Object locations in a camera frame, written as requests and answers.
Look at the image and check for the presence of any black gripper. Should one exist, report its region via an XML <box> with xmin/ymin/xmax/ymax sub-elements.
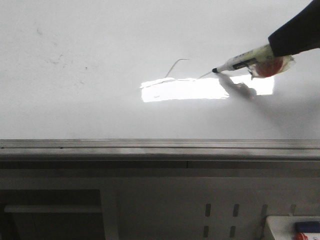
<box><xmin>268</xmin><ymin>0</ymin><xmax>320</xmax><ymax>57</ymax></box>

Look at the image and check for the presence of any red magnet taped to marker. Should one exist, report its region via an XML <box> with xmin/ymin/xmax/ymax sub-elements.
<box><xmin>247</xmin><ymin>55</ymin><xmax>296</xmax><ymax>79</ymax></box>

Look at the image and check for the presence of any white whiteboard marker pen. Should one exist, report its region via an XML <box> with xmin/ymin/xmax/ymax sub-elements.
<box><xmin>212</xmin><ymin>44</ymin><xmax>274</xmax><ymax>73</ymax></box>

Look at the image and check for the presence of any white whiteboard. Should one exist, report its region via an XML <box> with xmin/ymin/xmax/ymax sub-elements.
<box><xmin>0</xmin><ymin>0</ymin><xmax>320</xmax><ymax>139</ymax></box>

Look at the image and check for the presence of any blue object in box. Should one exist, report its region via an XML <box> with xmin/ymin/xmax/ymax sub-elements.
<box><xmin>294</xmin><ymin>221</ymin><xmax>320</xmax><ymax>233</ymax></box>

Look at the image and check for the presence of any white box with items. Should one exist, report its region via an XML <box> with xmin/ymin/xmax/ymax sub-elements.
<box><xmin>263</xmin><ymin>215</ymin><xmax>320</xmax><ymax>240</ymax></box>

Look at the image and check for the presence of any red object in box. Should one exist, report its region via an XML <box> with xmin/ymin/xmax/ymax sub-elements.
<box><xmin>294</xmin><ymin>232</ymin><xmax>308</xmax><ymax>240</ymax></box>

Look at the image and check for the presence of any white slotted panel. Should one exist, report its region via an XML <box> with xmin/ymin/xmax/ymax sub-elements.
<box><xmin>100</xmin><ymin>176</ymin><xmax>320</xmax><ymax>240</ymax></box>

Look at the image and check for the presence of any aluminium whiteboard frame rail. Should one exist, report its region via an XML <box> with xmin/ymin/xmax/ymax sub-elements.
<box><xmin>0</xmin><ymin>139</ymin><xmax>320</xmax><ymax>169</ymax></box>

